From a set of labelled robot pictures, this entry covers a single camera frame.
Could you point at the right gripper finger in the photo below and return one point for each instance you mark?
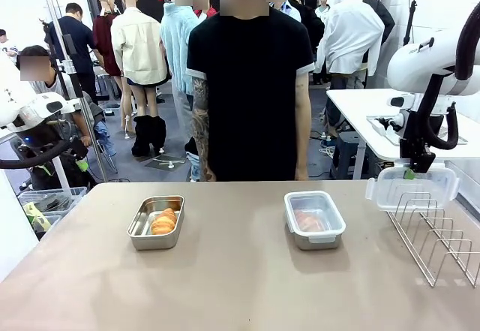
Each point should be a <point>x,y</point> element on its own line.
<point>405,152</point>
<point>423,162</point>

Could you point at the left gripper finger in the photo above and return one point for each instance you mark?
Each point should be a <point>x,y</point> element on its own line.
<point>45,169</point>
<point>78,151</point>

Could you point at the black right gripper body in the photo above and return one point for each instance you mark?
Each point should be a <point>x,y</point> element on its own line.
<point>410,124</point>

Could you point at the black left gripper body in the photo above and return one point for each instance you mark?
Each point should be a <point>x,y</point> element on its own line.
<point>37,136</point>

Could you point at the clear plastic clip lid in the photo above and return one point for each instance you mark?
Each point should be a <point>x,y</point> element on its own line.
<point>333,229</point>
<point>431,190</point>

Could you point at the golden croissant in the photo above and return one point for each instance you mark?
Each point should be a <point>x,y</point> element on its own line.
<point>309,220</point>
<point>164,221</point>

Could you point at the steel rectangular container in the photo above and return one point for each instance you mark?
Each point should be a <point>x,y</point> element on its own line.
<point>318,244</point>
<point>155,242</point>

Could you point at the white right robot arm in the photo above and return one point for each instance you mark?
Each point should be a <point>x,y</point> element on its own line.
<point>416,64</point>

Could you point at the person's left forearm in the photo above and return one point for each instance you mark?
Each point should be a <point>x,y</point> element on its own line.
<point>303,143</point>

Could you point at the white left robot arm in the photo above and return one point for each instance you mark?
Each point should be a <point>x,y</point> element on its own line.
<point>18,109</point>

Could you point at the person's tattooed right forearm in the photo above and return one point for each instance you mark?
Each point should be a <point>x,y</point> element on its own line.
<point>201,143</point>

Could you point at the person's left hand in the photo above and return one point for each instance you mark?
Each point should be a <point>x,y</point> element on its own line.
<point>302,173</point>

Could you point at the person's right hand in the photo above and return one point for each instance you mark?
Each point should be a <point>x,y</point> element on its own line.
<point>209,175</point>

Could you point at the clear plastic storage bins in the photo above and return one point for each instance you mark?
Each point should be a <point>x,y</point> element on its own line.
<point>45,203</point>

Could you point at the seated person in grey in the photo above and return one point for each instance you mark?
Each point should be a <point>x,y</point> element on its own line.
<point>92,113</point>

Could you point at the white background table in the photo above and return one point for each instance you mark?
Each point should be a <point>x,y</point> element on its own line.
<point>360,106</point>

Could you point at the dark blue stool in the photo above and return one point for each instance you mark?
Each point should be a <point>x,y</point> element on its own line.
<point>347,151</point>

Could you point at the black furry boots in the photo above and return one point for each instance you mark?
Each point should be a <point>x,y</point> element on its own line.
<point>148,136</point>

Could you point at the person in white printed shirt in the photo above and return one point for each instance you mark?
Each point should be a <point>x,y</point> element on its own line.
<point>6,46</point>

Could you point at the standing person in navy shirt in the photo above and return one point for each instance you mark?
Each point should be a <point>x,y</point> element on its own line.
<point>77,42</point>

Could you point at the mannequin in white shirt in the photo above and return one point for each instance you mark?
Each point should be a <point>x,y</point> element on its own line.
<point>348,38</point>

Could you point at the mannequin in black jacket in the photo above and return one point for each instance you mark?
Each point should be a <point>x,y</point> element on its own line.
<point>384,19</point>

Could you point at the mannequin in maroon dress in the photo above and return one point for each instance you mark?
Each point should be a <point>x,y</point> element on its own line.
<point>105,38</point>

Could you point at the mannequin in cream jacket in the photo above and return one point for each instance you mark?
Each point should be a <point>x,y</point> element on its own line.
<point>138,46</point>

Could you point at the mannequin in black coat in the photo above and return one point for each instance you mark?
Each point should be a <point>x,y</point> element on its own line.
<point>313,23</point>

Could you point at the mannequin in light blue fleece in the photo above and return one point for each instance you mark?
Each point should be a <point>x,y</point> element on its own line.
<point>176,46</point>

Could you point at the small mannequin in green top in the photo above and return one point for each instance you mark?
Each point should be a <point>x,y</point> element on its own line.
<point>323,6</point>

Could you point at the person in black t-shirt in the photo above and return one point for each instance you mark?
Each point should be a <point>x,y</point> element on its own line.
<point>251,83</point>

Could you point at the mannequin in red garment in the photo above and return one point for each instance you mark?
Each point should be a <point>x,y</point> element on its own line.
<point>210,10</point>

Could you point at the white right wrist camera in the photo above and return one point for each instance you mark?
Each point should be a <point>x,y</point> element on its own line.
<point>399,115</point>

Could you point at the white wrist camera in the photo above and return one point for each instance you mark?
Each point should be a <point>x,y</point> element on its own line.
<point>399,115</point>
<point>56,106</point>

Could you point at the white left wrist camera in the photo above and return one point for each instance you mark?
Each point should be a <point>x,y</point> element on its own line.
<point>56,106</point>

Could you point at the mannequin base plate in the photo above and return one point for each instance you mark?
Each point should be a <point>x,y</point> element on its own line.
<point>167,163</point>

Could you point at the black camera tripod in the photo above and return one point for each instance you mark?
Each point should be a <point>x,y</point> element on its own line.
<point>409,27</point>

